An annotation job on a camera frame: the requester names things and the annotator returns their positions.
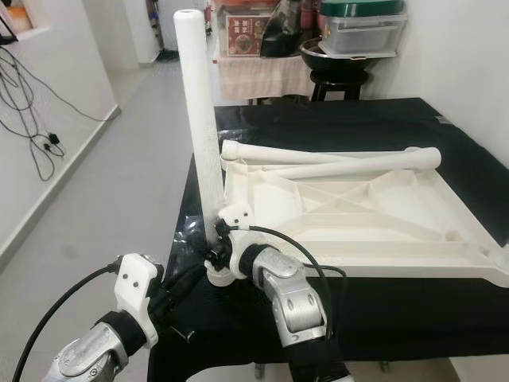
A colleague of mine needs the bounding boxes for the black wok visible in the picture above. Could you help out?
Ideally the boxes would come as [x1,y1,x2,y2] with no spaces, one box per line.
[301,38,376,75]

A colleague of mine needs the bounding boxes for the small dark floor item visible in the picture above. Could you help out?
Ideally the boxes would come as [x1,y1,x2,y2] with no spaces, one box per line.
[155,49,181,64]

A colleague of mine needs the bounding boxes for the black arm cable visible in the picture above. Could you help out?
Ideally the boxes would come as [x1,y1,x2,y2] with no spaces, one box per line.
[247,225,348,335]
[12,265,120,382]

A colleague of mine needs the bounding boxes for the beige cloth covered table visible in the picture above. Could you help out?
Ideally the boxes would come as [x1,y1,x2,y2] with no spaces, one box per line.
[216,54,315,103]

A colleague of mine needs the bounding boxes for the clear storage box green lid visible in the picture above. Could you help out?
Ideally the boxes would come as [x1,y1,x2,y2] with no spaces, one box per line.
[318,0,408,57]

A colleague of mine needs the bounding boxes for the red printed box orange lid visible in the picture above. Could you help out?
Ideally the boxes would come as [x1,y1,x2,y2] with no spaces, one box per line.
[213,0,275,57]

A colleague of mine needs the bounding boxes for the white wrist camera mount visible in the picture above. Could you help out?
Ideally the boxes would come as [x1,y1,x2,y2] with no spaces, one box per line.
[114,255,162,349]
[219,203,254,228]

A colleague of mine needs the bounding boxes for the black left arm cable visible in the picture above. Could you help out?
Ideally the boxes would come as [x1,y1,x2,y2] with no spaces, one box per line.
[12,265,120,382]

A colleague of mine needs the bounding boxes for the white appliance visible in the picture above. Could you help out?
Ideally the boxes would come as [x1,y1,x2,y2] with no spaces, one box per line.
[157,0,185,53]

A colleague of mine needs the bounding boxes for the white plastic table top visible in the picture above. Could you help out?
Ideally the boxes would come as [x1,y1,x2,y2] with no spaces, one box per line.
[207,154,509,289]

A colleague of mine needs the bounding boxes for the long black wall cable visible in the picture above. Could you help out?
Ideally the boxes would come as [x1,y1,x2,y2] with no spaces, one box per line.
[8,48,120,123]

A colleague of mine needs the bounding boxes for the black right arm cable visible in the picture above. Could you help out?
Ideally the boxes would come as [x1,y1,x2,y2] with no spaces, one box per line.
[247,225,348,335]

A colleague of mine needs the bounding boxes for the black tablecloth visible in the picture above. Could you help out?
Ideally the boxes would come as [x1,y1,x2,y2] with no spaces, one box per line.
[147,98,509,382]

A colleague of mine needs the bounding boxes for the black stool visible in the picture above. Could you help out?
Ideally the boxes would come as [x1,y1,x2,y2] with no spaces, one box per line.
[310,70,371,103]

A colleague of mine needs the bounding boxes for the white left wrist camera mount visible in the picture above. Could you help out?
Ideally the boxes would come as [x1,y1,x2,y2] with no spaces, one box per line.
[114,255,162,349]

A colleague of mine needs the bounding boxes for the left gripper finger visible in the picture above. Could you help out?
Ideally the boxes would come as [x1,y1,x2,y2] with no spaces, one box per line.
[165,261,209,299]

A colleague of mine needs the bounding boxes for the black cable with plug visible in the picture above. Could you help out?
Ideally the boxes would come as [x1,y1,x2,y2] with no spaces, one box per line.
[0,56,64,182]

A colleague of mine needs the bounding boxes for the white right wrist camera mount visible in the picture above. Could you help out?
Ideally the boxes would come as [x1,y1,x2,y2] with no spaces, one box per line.
[219,203,254,228]

